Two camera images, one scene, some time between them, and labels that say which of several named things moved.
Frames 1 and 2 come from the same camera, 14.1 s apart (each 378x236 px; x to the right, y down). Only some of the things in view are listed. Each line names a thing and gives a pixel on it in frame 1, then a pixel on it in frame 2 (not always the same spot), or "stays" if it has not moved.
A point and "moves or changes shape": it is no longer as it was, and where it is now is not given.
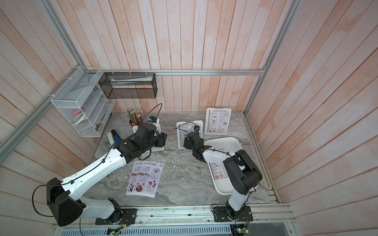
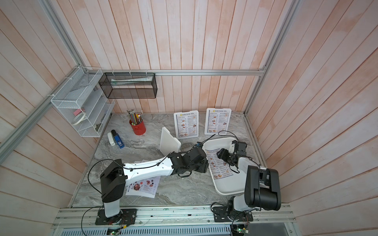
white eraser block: [110, 138] stays
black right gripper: [187, 143] -> [223, 154]
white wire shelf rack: [80, 99] stays
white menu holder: [183, 128] moves or changes shape
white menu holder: [157, 126] -> [168, 144]
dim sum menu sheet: [185, 128] moves or changes shape
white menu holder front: [217, 121] stays
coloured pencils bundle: [136, 118] stays
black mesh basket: [129, 85] stays
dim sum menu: [218, 170] stays
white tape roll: [78, 118] stays
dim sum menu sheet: [218, 121] stays
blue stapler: [115, 135] stays
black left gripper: [162, 139] -> [204, 165]
